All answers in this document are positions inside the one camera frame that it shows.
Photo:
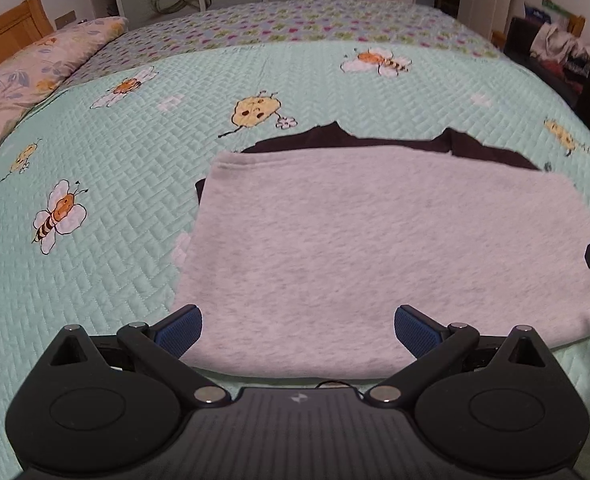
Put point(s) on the grey and maroon sweatshirt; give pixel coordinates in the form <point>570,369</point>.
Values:
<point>375,240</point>

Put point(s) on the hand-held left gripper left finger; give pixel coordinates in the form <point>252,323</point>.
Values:
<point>180,332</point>

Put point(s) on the bee print quilted bedspread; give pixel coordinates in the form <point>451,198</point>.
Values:
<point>125,185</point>

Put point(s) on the white door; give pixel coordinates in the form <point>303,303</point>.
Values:
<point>490,5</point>

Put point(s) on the pink floral pillow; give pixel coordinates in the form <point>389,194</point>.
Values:
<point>35,65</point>

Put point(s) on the wooden headboard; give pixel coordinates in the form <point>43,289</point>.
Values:
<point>10,35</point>

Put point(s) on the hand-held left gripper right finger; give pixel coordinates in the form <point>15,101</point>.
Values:
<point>415,332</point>

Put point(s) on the pile of clothes on furniture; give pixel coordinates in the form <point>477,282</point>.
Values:
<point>522,52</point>

